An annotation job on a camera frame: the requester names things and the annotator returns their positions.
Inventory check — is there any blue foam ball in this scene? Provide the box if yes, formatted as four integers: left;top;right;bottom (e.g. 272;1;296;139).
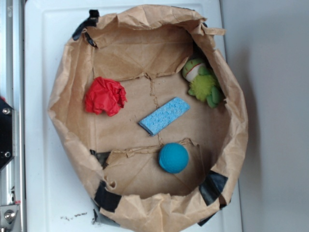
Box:
158;143;189;174

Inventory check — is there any brown paper bag bin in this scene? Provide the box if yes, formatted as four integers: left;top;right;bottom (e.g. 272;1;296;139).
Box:
48;5;248;232

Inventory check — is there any blue rectangular sponge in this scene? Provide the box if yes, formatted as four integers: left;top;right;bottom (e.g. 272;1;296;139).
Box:
139;97;190;136

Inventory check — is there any crumpled red paper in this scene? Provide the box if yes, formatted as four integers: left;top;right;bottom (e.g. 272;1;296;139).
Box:
84;77;127;116

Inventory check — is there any green plush frog toy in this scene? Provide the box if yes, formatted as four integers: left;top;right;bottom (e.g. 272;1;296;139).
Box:
182;58;223;109

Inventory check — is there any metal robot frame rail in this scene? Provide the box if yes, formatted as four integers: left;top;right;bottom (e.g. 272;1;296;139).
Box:
0;0;27;232

